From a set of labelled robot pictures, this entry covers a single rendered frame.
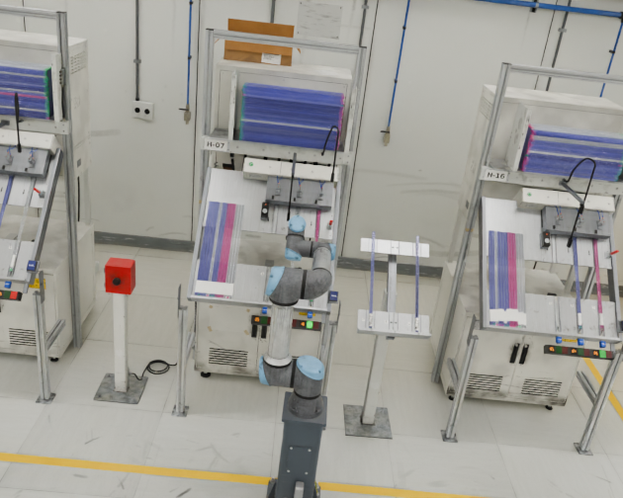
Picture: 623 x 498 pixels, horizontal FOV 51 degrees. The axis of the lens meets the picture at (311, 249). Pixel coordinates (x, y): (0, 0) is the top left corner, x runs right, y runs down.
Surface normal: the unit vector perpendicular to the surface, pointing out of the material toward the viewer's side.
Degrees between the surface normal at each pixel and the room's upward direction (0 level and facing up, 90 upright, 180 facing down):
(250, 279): 45
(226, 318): 90
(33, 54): 90
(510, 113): 90
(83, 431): 0
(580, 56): 90
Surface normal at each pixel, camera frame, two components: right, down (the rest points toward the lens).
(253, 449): 0.11, -0.90
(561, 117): -0.01, 0.42
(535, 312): 0.07, -0.35
